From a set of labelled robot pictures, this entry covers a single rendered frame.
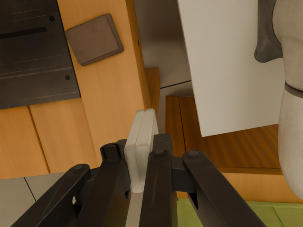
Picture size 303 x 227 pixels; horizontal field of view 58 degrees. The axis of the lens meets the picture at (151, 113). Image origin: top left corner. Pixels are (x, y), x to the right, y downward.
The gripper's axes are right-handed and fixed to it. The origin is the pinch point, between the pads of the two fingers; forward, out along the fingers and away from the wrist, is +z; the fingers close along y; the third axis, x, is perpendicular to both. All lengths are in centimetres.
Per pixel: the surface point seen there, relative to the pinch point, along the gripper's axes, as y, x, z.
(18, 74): -32, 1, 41
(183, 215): 0, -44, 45
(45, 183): -90, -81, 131
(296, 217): 30, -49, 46
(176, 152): 0, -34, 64
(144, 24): -10, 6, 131
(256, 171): 22, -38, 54
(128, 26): -5.3, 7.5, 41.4
